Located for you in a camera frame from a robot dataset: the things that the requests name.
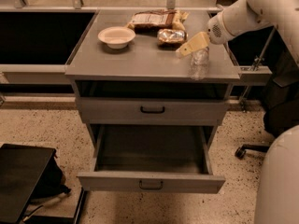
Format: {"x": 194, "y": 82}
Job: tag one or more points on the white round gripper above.
{"x": 215, "y": 32}

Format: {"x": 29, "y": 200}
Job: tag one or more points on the clear plastic water bottle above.
{"x": 199, "y": 64}

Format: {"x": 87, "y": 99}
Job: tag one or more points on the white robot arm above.
{"x": 277, "y": 199}

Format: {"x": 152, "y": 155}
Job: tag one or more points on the grey drawer cabinet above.
{"x": 142, "y": 70}

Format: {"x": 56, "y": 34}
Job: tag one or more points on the closed grey upper drawer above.
{"x": 151, "y": 111}

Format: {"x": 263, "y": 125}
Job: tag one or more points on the open grey lower drawer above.
{"x": 151, "y": 158}

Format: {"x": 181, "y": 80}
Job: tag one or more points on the shiny foil chip bag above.
{"x": 171, "y": 38}

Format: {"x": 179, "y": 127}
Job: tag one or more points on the brown snack bag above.
{"x": 158, "y": 19}

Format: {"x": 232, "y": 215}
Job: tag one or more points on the white paper bowl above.
{"x": 116, "y": 37}

